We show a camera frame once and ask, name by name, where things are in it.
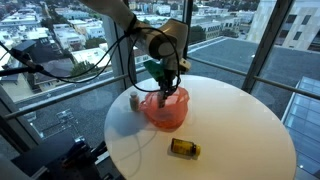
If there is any metal window handrail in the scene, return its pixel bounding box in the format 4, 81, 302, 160
0, 73, 130, 122
186, 57, 320, 100

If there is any amber bottle with yellow cap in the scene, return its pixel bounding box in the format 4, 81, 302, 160
170, 137, 202, 158

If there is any white-capped pill bottle yellow label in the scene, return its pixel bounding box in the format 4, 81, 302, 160
129, 91, 141, 113

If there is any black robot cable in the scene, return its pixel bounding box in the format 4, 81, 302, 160
0, 14, 183, 94

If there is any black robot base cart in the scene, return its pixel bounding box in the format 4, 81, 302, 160
10, 132, 111, 180

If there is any white round pedestal table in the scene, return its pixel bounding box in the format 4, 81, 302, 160
103, 74, 298, 180

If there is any orange plastic bag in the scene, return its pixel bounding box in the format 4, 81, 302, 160
138, 85, 191, 130

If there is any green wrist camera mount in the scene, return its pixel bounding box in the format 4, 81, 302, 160
143, 59, 165, 82

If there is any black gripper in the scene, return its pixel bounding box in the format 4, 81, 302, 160
157, 59, 183, 98

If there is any dark window mullion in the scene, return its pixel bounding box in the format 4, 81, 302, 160
241, 0, 295, 94

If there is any black camera on stand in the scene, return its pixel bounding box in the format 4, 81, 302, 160
0, 39, 46, 78

